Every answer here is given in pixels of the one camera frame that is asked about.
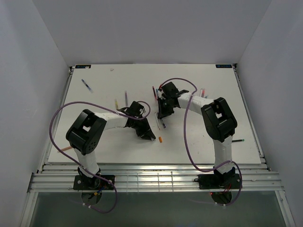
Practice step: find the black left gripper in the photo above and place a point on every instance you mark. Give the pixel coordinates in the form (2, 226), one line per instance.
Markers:
(145, 133)

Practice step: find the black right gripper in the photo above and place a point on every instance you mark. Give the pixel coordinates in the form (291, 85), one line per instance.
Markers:
(163, 113)

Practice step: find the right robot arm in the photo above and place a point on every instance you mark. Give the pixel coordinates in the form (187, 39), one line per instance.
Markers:
(220, 125)

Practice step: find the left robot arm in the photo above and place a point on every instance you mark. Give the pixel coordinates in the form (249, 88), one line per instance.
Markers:
(86, 131)

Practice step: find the violet pen on table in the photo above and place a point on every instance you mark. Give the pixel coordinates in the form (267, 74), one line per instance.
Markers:
(126, 99)

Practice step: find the blue pen far left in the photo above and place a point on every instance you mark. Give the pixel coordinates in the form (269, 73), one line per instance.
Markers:
(87, 86)

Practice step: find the orange pen left edge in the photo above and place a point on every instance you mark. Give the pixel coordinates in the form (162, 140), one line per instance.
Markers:
(66, 148)

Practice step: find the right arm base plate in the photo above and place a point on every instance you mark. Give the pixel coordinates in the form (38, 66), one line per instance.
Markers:
(211, 181)

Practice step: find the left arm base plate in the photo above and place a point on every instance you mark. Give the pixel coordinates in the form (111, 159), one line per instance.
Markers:
(84, 183)

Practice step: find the aluminium frame rail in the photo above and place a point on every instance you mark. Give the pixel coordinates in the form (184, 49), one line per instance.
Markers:
(151, 178)

